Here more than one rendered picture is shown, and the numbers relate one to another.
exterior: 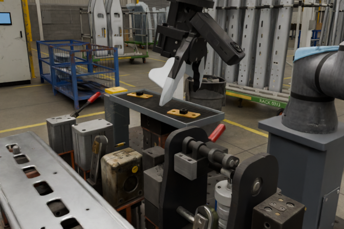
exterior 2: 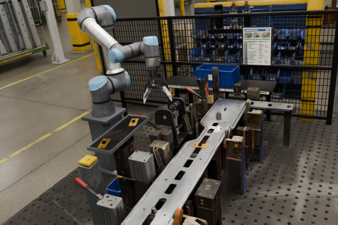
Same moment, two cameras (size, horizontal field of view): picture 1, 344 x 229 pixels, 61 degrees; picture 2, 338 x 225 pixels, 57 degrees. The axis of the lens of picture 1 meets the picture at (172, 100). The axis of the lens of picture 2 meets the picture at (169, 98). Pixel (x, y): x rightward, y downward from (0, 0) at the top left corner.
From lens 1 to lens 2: 188 cm
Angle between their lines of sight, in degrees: 104
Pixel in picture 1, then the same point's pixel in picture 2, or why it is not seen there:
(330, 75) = (118, 84)
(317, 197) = not seen: hidden behind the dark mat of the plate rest
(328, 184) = not seen: hidden behind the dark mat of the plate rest
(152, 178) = (170, 132)
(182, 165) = (176, 113)
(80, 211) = (186, 156)
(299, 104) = (109, 103)
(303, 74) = (107, 90)
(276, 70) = not seen: outside the picture
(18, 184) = (183, 183)
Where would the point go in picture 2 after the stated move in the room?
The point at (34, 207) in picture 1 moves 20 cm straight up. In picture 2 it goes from (193, 167) to (190, 131)
